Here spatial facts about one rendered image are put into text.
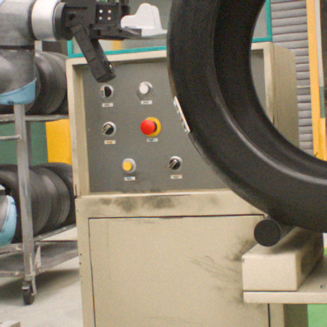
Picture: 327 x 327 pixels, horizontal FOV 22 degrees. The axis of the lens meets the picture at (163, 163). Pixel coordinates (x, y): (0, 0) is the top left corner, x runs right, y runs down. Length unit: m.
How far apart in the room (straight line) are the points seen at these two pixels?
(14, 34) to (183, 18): 0.36
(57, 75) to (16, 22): 4.15
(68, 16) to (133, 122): 0.74
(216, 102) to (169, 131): 0.89
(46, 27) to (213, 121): 0.38
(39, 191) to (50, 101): 0.69
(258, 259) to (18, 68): 0.56
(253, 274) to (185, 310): 0.83
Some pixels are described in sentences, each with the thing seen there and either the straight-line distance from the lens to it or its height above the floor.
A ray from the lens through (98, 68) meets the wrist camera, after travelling 1.50.
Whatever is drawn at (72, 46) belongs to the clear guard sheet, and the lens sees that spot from 2.27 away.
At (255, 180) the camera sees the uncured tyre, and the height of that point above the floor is 0.99.
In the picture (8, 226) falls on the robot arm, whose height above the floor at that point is 0.88.
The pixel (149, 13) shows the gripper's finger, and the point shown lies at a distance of 1.47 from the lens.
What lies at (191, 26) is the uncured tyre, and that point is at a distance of 1.34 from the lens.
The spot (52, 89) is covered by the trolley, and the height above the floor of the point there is 1.34.
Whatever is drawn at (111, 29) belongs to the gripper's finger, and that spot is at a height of 1.25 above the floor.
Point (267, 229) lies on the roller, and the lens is 1.36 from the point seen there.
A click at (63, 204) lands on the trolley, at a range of 5.69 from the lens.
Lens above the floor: 1.09
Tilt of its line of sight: 3 degrees down
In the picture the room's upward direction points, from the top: 3 degrees counter-clockwise
